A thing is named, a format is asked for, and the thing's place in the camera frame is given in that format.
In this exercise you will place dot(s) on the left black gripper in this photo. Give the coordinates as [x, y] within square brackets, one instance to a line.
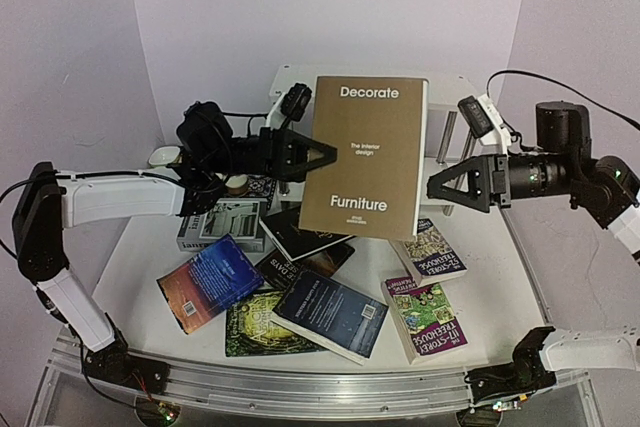
[284, 154]

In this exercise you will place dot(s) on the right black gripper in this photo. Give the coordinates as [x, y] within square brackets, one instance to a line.
[500, 179]

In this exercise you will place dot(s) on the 52-Storey Treehouse book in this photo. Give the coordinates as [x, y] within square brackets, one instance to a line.
[429, 258]

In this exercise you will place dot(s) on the Decorate Furniture large book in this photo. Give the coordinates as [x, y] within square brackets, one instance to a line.
[378, 127]

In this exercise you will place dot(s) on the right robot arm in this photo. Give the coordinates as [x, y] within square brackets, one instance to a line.
[562, 164]

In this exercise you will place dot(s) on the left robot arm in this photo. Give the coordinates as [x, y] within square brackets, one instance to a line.
[53, 201]

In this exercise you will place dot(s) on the patterned placemat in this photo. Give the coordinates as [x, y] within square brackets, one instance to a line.
[260, 187]

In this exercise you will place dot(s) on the white two-tier shelf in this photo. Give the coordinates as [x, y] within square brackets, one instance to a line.
[443, 91]

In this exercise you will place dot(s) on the small brown white cup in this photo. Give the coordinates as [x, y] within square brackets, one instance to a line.
[237, 185]

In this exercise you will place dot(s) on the black gold-circle book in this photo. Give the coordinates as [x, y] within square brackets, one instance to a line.
[294, 242]

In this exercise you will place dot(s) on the grey ianra book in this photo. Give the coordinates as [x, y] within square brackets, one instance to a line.
[238, 218]

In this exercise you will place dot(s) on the dark Days book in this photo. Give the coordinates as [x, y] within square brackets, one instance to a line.
[279, 273]

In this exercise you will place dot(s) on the green bowl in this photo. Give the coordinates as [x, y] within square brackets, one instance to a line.
[165, 156]

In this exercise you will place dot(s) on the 117-Storey Treehouse book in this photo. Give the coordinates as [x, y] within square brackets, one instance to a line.
[424, 319]

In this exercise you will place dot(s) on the blue orange paperback book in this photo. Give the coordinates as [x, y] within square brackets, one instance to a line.
[209, 283]

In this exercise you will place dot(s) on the dark blue barcode book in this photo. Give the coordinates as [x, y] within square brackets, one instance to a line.
[331, 315]

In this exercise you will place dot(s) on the green Alice book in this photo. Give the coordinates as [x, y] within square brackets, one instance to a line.
[250, 332]

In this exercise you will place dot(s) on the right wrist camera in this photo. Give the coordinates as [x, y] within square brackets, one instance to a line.
[485, 122]

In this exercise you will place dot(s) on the aluminium front rail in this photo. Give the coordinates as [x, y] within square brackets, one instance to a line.
[306, 395]

